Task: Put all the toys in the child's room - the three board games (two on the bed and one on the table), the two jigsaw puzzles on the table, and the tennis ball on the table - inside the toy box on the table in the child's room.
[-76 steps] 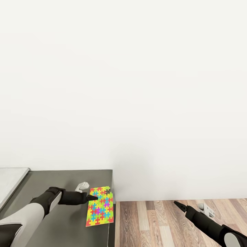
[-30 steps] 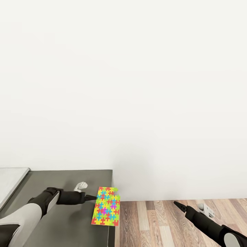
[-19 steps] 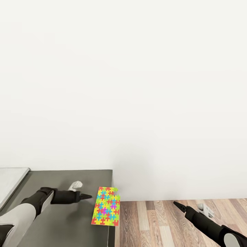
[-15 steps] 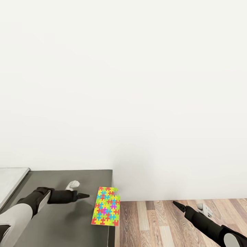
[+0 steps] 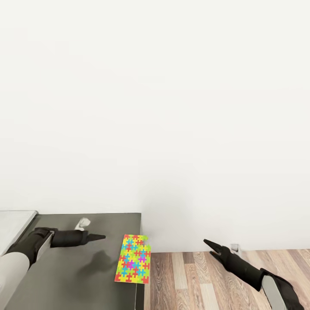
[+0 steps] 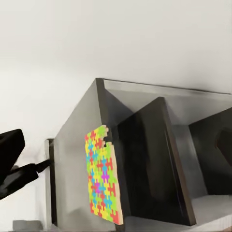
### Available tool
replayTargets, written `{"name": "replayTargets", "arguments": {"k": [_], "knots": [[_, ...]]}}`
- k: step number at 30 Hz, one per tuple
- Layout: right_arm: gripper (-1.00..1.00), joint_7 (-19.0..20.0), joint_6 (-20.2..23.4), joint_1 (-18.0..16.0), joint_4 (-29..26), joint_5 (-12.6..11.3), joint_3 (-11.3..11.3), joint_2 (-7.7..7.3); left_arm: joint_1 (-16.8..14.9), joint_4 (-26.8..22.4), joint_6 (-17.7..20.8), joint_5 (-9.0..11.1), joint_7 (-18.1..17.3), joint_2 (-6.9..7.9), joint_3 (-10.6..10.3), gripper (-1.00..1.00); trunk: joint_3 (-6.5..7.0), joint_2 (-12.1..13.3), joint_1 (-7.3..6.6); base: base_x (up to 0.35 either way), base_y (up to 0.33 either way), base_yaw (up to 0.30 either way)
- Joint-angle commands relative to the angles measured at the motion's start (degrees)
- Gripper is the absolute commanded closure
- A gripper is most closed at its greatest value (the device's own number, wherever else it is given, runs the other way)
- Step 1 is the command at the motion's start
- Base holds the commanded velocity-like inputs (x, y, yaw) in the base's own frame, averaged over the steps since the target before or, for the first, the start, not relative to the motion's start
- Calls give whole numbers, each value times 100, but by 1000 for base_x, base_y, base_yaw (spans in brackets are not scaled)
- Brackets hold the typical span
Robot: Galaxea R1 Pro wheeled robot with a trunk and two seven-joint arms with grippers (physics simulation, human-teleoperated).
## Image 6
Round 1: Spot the toy box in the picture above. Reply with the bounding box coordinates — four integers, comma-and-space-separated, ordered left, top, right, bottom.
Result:
12, 220, 43, 232

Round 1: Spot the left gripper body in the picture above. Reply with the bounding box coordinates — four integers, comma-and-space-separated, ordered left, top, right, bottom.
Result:
0, 167, 38, 196

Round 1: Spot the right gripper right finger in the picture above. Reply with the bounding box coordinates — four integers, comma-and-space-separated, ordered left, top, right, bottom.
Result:
217, 128, 232, 166

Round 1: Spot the jigsaw puzzle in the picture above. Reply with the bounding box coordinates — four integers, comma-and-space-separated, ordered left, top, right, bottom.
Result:
85, 125, 123, 225

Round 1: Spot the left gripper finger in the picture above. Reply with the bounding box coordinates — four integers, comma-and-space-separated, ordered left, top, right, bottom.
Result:
19, 159, 52, 173
2, 170, 25, 191

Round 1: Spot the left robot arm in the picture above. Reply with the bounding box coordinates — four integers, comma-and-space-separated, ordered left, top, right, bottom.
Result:
0, 159, 52, 200

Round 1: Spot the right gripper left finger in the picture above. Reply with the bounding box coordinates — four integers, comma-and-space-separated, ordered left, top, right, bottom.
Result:
0, 129, 25, 186

